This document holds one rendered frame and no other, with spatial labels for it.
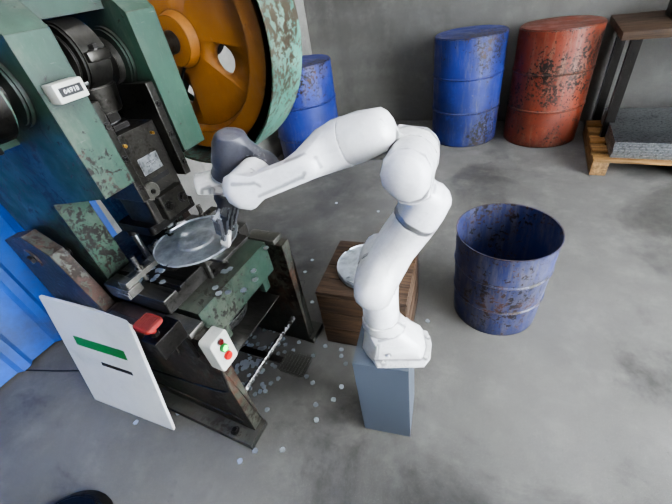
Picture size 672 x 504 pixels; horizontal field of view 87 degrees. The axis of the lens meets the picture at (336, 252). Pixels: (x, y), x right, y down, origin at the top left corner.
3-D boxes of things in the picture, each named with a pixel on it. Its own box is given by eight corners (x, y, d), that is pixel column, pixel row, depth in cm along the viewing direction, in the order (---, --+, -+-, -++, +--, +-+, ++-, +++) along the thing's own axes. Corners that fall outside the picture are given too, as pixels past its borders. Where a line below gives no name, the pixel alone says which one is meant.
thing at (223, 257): (259, 263, 128) (248, 234, 120) (235, 290, 119) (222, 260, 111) (207, 252, 138) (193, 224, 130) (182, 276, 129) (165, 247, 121)
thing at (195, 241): (199, 275, 107) (198, 273, 106) (135, 259, 119) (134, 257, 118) (253, 222, 126) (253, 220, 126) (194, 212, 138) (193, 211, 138)
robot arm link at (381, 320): (401, 286, 117) (399, 226, 102) (398, 331, 103) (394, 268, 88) (368, 285, 120) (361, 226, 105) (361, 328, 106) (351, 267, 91)
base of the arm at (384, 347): (432, 326, 120) (434, 298, 112) (429, 375, 106) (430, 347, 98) (368, 319, 127) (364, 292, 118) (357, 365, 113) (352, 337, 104)
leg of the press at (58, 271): (268, 423, 149) (179, 261, 93) (253, 450, 141) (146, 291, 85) (125, 361, 186) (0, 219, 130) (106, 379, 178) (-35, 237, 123)
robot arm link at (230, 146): (267, 202, 92) (282, 182, 99) (273, 159, 82) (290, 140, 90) (204, 176, 92) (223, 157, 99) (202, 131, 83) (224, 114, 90)
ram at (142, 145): (199, 201, 121) (160, 113, 102) (167, 226, 111) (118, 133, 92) (164, 196, 128) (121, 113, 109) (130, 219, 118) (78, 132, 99)
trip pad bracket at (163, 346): (203, 356, 116) (178, 317, 103) (182, 382, 109) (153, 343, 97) (189, 351, 118) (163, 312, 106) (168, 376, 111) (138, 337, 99)
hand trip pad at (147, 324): (175, 333, 103) (163, 316, 98) (159, 350, 99) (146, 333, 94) (158, 327, 105) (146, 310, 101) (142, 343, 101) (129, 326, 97)
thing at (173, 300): (250, 234, 145) (246, 222, 141) (171, 314, 115) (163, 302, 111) (196, 225, 157) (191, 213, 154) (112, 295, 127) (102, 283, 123)
